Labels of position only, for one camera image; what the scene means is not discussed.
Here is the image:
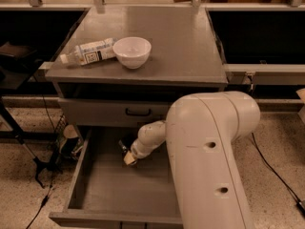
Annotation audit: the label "closed grey top drawer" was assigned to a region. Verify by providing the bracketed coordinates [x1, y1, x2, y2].
[59, 98, 170, 127]

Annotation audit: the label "black tripod stand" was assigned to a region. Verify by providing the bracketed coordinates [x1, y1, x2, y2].
[0, 102, 61, 188]

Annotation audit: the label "white ceramic bowl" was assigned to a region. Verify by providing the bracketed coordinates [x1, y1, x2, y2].
[112, 37, 152, 69]

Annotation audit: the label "black floor cable left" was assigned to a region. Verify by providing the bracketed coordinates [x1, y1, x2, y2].
[25, 74, 60, 229]

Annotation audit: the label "black drawer handle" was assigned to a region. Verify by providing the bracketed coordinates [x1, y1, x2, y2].
[125, 108, 152, 117]

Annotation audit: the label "grey drawer cabinet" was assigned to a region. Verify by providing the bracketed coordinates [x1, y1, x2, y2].
[45, 5, 229, 229]

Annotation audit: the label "black floor cable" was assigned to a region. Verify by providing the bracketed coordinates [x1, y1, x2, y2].
[251, 132, 305, 212]
[25, 74, 60, 229]

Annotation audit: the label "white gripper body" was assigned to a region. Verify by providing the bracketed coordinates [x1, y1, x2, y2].
[131, 139, 152, 159]

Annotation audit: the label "clear plastic labelled bottle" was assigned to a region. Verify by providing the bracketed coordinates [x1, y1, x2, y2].
[60, 38, 116, 66]

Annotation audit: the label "dark side shelf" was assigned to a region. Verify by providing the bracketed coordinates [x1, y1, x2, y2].
[0, 42, 44, 92]

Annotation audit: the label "silver blue redbull can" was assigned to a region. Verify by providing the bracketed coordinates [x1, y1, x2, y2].
[118, 134, 136, 154]

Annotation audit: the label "open grey middle drawer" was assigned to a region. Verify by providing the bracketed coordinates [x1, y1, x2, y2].
[50, 127, 183, 229]

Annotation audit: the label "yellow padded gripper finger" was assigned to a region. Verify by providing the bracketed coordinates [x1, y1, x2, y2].
[123, 151, 137, 166]

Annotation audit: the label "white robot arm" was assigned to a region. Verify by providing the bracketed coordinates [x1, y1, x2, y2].
[124, 92, 260, 229]

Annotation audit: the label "wire basket with cups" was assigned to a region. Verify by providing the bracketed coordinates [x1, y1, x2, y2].
[55, 115, 83, 160]

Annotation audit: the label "black floor cable right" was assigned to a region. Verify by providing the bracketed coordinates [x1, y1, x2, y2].
[251, 132, 305, 212]

